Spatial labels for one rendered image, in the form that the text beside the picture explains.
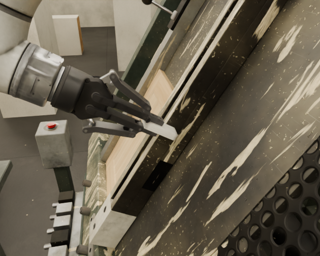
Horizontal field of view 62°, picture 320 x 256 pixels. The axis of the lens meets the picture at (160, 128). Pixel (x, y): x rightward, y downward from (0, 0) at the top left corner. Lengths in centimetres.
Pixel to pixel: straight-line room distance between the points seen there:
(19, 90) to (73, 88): 8
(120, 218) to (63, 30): 538
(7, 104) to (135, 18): 234
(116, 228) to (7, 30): 50
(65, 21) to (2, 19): 543
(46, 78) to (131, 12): 419
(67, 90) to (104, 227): 38
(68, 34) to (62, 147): 479
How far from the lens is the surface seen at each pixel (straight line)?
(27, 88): 45
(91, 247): 79
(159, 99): 77
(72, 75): 45
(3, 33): 44
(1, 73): 45
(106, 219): 69
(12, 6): 44
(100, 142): 114
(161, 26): 111
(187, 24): 88
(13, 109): 359
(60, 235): 100
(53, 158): 127
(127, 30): 464
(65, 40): 594
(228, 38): 52
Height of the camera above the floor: 152
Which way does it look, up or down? 31 degrees down
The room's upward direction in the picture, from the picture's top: straight up
